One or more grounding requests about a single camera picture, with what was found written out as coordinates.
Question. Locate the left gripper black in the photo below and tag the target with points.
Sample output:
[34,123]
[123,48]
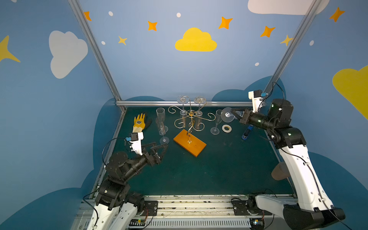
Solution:
[153,156]

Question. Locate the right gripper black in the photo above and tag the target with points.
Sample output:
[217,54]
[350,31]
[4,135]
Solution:
[246,117]

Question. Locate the wine glass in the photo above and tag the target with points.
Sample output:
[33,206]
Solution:
[201,102]
[226,115]
[183,99]
[162,131]
[161,114]
[214,130]

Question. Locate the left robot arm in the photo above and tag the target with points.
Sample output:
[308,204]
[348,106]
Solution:
[115,206]

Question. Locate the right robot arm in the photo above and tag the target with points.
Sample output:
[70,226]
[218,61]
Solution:
[312,208]

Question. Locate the white tape roll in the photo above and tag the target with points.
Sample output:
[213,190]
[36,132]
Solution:
[226,128]

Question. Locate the yellow black work glove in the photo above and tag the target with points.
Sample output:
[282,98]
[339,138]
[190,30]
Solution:
[141,123]

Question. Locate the brown cup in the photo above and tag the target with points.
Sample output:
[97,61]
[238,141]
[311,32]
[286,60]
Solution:
[280,172]

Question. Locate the left circuit board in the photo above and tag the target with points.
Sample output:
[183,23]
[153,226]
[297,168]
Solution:
[138,223]

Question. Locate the circuit board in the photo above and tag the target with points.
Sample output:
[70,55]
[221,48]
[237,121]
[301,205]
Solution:
[138,223]
[257,224]

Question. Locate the right circuit board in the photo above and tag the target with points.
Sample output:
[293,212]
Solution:
[257,224]

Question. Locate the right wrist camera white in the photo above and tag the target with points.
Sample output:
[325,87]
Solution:
[256,98]

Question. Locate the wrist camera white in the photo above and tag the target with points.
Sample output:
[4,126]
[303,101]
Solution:
[256,98]
[134,140]

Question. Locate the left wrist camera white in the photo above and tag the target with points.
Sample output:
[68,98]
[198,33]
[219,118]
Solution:
[134,140]

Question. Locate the gold wire glass rack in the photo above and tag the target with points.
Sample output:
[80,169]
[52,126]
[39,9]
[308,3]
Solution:
[188,124]

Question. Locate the aluminium frame back bar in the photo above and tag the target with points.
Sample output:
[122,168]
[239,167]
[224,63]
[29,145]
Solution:
[175,103]

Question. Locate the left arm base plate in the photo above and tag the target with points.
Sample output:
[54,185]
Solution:
[149,208]

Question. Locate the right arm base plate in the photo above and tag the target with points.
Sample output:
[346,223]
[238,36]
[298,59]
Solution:
[247,207]

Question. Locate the aluminium frame left post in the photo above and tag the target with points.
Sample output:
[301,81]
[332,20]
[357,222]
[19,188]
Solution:
[83,22]

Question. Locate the aluminium frame post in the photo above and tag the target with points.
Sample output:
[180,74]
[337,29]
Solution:
[83,22]
[315,8]

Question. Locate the aluminium frame right post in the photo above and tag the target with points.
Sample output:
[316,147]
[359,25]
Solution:
[315,8]

